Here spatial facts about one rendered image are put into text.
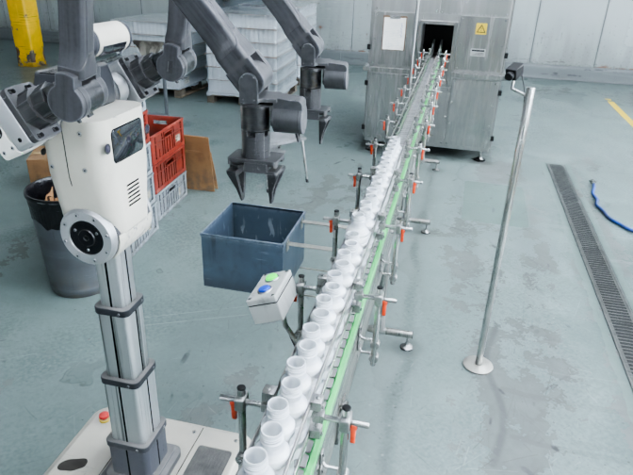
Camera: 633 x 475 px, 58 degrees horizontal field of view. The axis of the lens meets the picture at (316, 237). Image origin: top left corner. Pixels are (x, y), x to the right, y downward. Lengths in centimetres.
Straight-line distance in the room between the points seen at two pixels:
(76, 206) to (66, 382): 161
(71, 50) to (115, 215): 47
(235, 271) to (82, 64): 111
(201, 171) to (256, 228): 270
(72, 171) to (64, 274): 213
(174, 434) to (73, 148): 120
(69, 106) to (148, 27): 745
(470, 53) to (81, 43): 505
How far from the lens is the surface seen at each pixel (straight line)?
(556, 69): 1169
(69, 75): 124
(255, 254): 207
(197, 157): 498
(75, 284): 364
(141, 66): 171
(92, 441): 235
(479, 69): 603
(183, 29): 163
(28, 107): 133
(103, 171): 149
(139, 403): 192
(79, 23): 123
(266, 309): 142
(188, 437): 228
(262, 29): 793
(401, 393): 287
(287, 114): 111
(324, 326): 126
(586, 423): 300
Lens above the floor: 185
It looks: 26 degrees down
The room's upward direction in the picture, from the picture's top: 2 degrees clockwise
